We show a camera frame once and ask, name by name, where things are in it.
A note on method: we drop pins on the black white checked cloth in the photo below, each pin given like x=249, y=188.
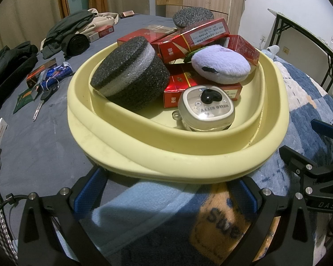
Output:
x=0, y=227

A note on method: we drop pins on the beige garment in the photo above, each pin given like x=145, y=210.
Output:
x=105, y=19

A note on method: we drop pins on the yellow plastic basin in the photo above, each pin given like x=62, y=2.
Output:
x=155, y=146

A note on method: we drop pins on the wall socket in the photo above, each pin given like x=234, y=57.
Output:
x=286, y=50

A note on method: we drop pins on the black folding table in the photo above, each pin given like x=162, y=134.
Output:
x=294, y=19

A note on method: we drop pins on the small copper box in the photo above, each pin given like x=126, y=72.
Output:
x=128, y=13

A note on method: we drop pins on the red white flat box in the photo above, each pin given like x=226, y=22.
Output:
x=101, y=33

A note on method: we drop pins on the black garment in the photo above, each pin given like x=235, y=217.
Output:
x=8, y=72

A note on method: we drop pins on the grey bed sheet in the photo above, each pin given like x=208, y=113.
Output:
x=44, y=144

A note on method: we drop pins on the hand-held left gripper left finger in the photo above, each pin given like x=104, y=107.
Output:
x=86, y=192

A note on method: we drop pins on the black rolled cloth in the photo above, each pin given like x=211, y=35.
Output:
x=76, y=43

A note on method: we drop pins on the lilac round plush toy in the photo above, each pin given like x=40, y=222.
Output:
x=220, y=63

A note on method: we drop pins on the round clear-lid case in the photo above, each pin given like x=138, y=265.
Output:
x=206, y=113

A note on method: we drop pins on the dark green garment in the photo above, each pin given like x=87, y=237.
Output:
x=63, y=27

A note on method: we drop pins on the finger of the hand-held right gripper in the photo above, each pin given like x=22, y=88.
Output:
x=297, y=159
x=326, y=127

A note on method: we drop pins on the red black small box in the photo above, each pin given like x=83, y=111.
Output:
x=38, y=73

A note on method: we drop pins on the blue foil packet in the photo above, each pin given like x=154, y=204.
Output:
x=59, y=70

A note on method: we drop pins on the blue white checkered blanket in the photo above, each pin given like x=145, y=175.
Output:
x=302, y=94

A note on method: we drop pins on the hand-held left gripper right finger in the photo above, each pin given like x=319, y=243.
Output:
x=245, y=196

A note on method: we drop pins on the dark green packet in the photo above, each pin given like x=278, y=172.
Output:
x=23, y=99

